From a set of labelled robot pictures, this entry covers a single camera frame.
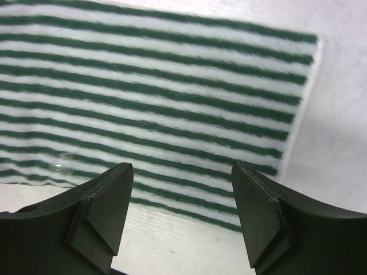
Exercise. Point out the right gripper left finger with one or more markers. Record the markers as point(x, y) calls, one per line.
point(76, 232)

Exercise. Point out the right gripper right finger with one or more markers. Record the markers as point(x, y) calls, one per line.
point(286, 232)

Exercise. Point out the green white striped towel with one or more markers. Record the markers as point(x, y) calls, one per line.
point(86, 85)

